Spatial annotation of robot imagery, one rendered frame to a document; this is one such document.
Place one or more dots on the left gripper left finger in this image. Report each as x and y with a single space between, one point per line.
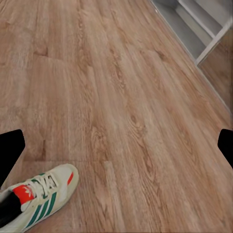
12 145

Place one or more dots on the gym shoe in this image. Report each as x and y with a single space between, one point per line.
27 203

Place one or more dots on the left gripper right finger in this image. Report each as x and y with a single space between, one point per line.
225 144

